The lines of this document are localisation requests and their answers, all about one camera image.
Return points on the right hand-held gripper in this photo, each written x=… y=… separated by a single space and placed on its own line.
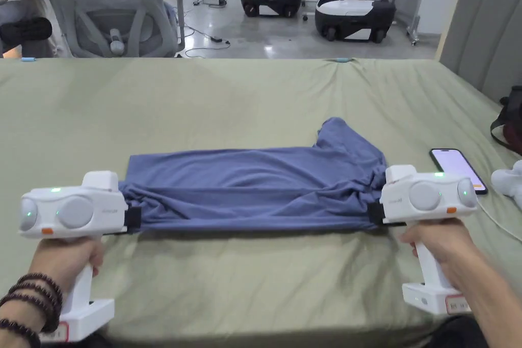
x=424 y=197

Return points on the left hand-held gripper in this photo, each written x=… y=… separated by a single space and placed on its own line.
x=77 y=211

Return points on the blue shirt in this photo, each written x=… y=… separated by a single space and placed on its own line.
x=253 y=185

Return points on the person's right forearm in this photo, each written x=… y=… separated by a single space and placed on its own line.
x=497 y=311

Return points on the person's left hand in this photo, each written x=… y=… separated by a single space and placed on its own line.
x=67 y=256

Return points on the person's right hand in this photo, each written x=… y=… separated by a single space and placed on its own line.
x=444 y=254

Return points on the black smartphone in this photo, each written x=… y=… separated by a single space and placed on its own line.
x=456 y=166

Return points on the white hand controller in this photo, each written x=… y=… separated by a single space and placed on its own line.
x=509 y=181

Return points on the dark bag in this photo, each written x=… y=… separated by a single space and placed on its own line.
x=512 y=128

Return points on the person's legs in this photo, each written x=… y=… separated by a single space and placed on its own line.
x=456 y=333

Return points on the bed with pale green sheet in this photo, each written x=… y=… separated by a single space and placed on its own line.
x=228 y=282

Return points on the grey padded headboard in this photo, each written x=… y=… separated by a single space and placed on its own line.
x=485 y=26

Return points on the white power strip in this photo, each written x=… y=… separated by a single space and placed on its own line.
x=215 y=0

